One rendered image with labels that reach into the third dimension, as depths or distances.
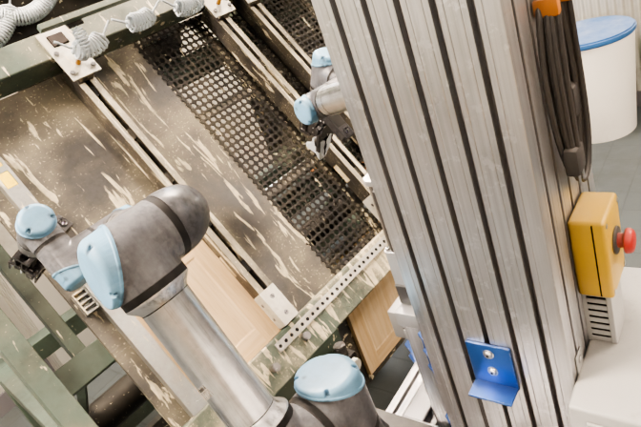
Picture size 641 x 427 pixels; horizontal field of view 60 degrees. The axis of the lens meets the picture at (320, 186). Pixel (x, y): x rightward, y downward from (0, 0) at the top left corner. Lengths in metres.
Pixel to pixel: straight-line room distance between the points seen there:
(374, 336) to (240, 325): 0.82
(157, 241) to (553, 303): 0.58
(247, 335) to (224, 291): 0.15
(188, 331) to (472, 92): 0.54
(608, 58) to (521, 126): 3.45
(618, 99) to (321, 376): 3.56
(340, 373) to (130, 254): 0.41
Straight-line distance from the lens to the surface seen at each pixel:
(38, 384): 1.63
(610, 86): 4.22
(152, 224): 0.89
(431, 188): 0.80
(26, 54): 1.95
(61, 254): 1.28
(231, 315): 1.76
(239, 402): 0.93
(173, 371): 1.67
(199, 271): 1.77
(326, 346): 1.83
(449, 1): 0.68
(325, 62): 1.54
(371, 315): 2.38
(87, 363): 1.72
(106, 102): 1.93
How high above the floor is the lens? 1.93
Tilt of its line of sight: 24 degrees down
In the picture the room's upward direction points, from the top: 20 degrees counter-clockwise
